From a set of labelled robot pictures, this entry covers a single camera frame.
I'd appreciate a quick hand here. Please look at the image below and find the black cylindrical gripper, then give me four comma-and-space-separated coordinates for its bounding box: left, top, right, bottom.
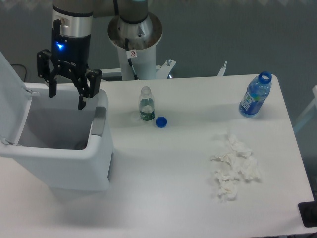
37, 29, 102, 110

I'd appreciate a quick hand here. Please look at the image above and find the crushed red soda can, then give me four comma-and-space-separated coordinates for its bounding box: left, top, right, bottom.
74, 141, 88, 150

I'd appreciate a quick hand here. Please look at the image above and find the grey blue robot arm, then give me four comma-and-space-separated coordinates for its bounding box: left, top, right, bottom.
37, 0, 162, 109

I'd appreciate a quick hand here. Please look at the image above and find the white open trash can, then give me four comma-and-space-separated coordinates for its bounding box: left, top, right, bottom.
0, 57, 114, 191

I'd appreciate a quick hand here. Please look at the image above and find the clear green-label plastic bottle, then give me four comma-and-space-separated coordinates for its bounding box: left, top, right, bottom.
139, 86, 155, 121

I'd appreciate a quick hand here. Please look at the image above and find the blue bottle cap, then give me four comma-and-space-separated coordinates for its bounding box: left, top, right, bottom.
156, 116, 167, 128

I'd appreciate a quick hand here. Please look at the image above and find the blue plastic bottle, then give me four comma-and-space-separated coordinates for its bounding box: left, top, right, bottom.
239, 71, 272, 118

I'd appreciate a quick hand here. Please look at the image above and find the crumpled white tissue pile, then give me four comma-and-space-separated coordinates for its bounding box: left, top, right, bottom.
209, 132, 261, 202

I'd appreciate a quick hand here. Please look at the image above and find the white furniture at right edge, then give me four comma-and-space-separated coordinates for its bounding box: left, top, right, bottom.
293, 86, 317, 134

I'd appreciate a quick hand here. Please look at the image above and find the black device at table edge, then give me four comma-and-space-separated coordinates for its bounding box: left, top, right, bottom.
298, 201, 317, 228

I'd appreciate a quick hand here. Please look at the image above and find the black cable on floor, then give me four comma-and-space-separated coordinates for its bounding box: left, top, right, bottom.
11, 63, 27, 80

